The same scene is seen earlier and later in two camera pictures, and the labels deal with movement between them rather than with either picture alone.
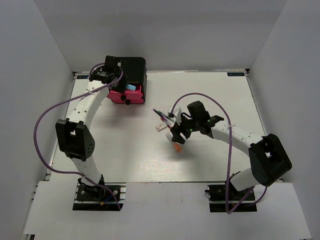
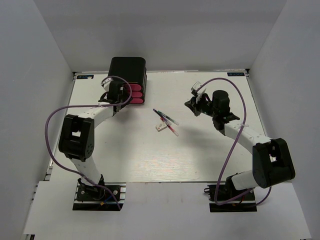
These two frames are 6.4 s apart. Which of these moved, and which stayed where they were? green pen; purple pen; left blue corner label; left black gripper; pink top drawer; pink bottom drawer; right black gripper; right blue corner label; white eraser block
Moved: left black gripper; right black gripper; pink top drawer
Stayed: right blue corner label; left blue corner label; purple pen; white eraser block; pink bottom drawer; green pen
